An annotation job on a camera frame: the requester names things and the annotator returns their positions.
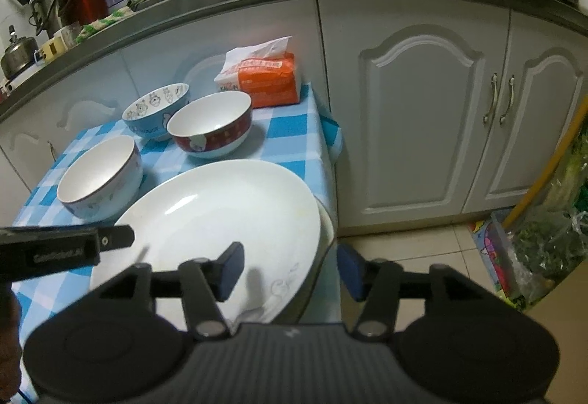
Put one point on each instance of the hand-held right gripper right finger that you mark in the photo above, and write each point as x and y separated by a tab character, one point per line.
351	270

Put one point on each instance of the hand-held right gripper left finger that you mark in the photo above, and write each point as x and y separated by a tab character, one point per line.
229	268

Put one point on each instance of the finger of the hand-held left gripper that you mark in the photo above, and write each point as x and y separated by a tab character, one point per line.
117	236

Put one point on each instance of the white plate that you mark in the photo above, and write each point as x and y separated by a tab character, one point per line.
206	211

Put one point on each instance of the white floral bowl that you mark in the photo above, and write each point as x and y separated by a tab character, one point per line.
99	176

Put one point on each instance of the blue cartoon bowl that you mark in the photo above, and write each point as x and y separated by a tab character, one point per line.
154	107

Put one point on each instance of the red bowl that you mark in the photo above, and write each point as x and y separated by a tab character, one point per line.
209	121

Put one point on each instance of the person's left forearm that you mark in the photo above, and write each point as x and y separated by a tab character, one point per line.
8	330

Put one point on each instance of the colourful printed carton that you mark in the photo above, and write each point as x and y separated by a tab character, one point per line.
489	247

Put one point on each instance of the blue white checked tablecloth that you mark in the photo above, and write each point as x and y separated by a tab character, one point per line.
285	133

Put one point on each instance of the white induction cooker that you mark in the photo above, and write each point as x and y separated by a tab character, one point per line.
9	87

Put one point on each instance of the white kitchen cabinet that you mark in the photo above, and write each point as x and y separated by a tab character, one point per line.
413	110

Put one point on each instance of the orange tissue pack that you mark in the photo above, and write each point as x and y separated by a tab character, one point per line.
271	82

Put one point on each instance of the steel kettle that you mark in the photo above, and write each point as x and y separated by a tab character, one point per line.
18	57

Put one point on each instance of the green vegetable bag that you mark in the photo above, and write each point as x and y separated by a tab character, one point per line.
551	238

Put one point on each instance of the green dishcloth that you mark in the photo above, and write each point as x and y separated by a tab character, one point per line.
103	22

